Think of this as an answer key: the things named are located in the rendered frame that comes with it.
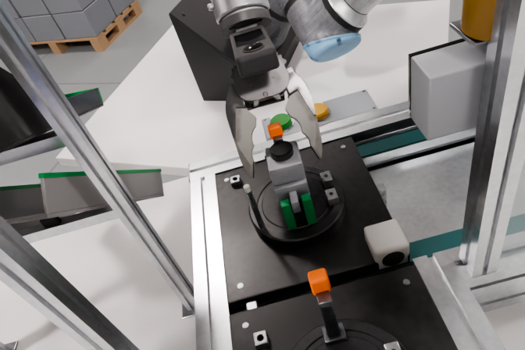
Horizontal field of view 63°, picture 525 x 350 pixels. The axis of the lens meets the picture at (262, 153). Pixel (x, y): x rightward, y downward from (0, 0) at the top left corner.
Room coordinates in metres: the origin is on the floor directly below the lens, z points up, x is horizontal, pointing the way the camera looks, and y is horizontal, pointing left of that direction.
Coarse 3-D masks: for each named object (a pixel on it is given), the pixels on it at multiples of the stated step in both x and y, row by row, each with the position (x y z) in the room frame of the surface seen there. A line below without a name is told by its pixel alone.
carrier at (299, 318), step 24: (336, 288) 0.27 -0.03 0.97; (360, 288) 0.26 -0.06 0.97; (384, 288) 0.25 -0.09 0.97; (408, 288) 0.24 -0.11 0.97; (240, 312) 0.28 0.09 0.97; (264, 312) 0.27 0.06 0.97; (288, 312) 0.26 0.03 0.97; (312, 312) 0.25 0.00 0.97; (336, 312) 0.24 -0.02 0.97; (360, 312) 0.23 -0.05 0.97; (384, 312) 0.22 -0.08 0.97; (408, 312) 0.21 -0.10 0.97; (432, 312) 0.20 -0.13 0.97; (240, 336) 0.25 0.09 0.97; (288, 336) 0.23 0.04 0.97; (312, 336) 0.21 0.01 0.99; (336, 336) 0.20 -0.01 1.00; (360, 336) 0.20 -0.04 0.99; (384, 336) 0.19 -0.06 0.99; (408, 336) 0.19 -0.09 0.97; (432, 336) 0.18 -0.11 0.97
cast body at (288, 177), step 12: (276, 144) 0.42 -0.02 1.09; (288, 144) 0.41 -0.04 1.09; (276, 156) 0.40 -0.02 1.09; (288, 156) 0.39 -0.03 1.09; (300, 156) 0.39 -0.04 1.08; (276, 168) 0.38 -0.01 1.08; (288, 168) 0.38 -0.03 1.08; (300, 168) 0.38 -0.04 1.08; (276, 180) 0.38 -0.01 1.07; (288, 180) 0.38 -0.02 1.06; (300, 180) 0.38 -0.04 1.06; (276, 192) 0.38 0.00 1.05; (288, 192) 0.38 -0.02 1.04; (300, 192) 0.37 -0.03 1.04
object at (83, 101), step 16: (0, 80) 0.37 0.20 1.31; (16, 80) 0.39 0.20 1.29; (0, 96) 0.36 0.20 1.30; (16, 96) 0.37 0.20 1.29; (80, 96) 0.45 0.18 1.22; (96, 96) 0.48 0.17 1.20; (0, 112) 0.35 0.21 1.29; (16, 112) 0.36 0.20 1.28; (32, 112) 0.38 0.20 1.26; (80, 112) 0.44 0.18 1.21; (0, 128) 0.33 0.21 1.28; (16, 128) 0.35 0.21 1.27; (32, 128) 0.36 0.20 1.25; (48, 128) 0.38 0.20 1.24; (0, 144) 0.32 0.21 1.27; (16, 144) 0.34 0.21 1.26
